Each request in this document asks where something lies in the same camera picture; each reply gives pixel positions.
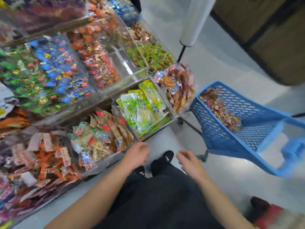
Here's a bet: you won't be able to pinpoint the black shoe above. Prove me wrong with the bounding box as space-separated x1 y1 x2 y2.
250 196 270 218
152 150 175 177
133 165 146 177

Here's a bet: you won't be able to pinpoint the clear acrylic snack shelves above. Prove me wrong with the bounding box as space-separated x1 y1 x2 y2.
0 0 196 227

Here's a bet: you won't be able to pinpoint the person's left forearm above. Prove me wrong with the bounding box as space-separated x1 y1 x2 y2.
45 167 132 229

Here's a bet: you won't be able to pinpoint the red printed carton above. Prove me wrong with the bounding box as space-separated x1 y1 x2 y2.
253 203 305 229

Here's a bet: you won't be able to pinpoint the pile of pink-label meat packets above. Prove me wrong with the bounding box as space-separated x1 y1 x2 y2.
153 63 196 115

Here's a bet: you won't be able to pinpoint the pile of blue orange packets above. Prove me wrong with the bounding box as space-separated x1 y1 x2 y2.
105 0 141 24

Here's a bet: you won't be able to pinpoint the person's right forearm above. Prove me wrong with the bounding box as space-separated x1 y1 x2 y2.
198 176 255 229

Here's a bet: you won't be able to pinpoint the black pole rod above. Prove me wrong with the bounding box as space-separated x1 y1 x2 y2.
177 45 187 63

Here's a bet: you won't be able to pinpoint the pile of green egg packets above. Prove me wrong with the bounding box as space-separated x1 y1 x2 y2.
126 41 174 72

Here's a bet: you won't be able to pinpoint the wooden cabinet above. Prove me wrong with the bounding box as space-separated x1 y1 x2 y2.
210 0 305 86

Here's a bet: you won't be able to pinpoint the row of blue beef packets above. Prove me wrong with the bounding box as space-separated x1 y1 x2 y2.
29 36 93 105

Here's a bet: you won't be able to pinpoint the pile of beige packets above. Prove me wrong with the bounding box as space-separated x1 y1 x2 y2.
69 109 136 171

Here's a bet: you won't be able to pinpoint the person's black clothing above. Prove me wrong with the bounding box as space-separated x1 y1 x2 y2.
95 162 225 229

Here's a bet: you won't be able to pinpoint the pile of dark orange packets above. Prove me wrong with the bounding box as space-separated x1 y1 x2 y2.
0 108 31 132

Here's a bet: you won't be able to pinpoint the pile of lime green packets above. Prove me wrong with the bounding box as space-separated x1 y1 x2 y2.
116 80 167 136

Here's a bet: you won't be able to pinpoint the beef cube packets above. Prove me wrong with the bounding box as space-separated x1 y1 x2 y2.
78 43 121 89

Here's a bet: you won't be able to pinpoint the row of green beef packets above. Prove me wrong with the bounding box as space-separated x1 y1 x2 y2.
0 47 53 117

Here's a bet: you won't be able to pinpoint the person's right hand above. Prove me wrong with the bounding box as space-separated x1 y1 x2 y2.
176 150 209 182

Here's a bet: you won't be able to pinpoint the person's left hand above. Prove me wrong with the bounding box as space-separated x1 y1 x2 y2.
119 142 151 174

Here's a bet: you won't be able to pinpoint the blue plastic shopping basket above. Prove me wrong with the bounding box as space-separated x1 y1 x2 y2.
191 82 305 178

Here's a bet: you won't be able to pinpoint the pile of orange brown packets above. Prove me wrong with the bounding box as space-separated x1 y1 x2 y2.
67 17 125 51

